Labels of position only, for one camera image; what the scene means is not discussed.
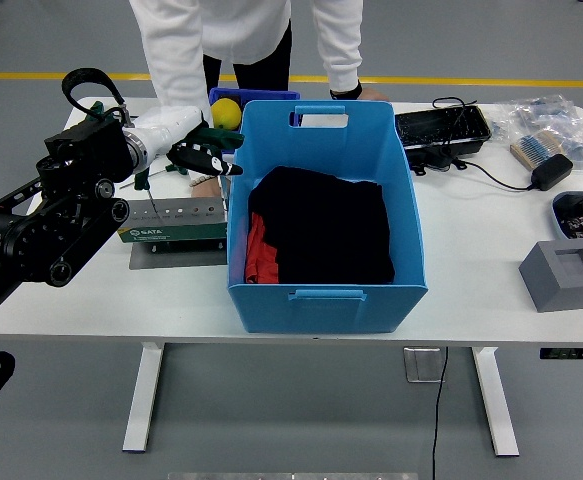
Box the black cloth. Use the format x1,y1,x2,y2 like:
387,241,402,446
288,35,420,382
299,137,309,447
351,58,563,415
247,165,396,286

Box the resistor strip bundle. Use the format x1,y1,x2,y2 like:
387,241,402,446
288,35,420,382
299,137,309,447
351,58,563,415
509,130,565,169

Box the green metal wrench holder stand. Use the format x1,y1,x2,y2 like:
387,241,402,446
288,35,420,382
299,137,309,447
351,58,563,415
116,195,230,272

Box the black bracket device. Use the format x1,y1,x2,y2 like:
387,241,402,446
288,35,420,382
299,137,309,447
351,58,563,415
408,145,468,177

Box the black adapter cord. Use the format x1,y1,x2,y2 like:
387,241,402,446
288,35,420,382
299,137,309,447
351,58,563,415
463,159,535,192

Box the metal floor outlet plate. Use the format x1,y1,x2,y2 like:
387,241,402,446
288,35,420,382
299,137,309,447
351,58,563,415
403,346,447,384

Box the black flat tray case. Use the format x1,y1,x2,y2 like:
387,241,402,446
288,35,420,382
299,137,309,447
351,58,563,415
394,104,493,151

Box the short green T-handle hex wrench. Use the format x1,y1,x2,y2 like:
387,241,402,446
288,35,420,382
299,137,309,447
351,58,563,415
148,160,190,179

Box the black wristwatch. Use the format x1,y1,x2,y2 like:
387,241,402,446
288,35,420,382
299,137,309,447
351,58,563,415
329,79,363,100

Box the small green T-handle hex wrench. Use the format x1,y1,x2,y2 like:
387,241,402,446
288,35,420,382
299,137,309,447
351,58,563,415
131,168,160,219

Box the long thin green T-handle wrench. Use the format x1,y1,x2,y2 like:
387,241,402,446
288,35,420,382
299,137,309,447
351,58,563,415
86,100,122,121

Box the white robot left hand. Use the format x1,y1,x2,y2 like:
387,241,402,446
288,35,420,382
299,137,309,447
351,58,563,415
133,105,245,179

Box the yellow ball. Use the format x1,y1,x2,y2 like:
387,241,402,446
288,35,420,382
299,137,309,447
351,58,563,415
209,97,243,130

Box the white table leg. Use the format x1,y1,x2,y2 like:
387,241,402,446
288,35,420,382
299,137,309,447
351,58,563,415
470,346,521,457
121,342,166,454

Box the clear plastic bags of parts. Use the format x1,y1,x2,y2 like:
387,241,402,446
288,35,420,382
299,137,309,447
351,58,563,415
488,94,583,171

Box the grey foam block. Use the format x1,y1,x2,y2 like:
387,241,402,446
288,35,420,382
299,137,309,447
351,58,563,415
518,239,583,314

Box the black table control panel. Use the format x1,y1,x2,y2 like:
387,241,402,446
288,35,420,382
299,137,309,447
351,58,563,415
539,347,583,360

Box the large green T-handle hex wrench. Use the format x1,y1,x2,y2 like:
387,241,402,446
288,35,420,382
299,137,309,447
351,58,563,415
190,125,246,210

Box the light blue plastic box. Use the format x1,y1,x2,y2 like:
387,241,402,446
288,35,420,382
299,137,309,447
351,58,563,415
226,99,430,335

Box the dark blue plastic bin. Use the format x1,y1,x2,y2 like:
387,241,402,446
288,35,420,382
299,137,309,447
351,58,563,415
205,87,302,155

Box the thin black cord loop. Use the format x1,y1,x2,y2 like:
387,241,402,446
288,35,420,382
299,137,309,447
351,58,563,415
430,95,481,151

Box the red cloth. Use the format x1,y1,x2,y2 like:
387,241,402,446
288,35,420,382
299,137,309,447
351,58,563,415
243,212,281,285

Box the person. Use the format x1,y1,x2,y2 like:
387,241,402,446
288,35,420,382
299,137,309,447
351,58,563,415
129,0,390,190

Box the light blue tray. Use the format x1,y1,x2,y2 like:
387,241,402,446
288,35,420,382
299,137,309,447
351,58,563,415
550,190,583,261

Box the black power adapter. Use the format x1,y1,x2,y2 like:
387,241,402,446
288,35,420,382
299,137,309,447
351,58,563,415
529,153,574,191

